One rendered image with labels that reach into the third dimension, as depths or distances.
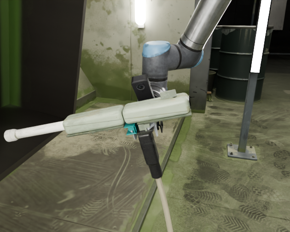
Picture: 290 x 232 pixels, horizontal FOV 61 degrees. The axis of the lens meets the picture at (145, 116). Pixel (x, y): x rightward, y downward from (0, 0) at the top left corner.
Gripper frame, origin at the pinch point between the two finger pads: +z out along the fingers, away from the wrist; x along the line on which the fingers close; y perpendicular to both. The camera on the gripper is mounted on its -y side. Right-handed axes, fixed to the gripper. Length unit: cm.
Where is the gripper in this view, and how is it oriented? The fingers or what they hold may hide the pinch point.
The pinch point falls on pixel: (140, 124)
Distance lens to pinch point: 58.2
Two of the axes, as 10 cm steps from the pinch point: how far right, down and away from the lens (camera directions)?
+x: -9.7, 1.6, 2.0
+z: -1.2, 3.9, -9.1
